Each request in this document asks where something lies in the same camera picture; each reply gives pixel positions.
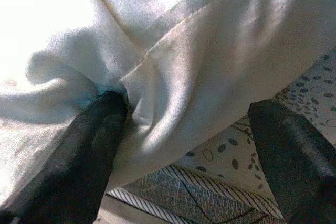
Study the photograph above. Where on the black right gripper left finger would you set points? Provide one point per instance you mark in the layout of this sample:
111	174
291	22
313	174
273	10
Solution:
78	161

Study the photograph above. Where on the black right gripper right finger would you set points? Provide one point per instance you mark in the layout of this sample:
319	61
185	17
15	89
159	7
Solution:
302	169

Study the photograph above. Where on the white pillow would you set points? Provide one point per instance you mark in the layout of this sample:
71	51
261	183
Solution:
197	64

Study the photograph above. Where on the white quilted mattress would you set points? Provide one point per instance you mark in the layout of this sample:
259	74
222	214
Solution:
231	155

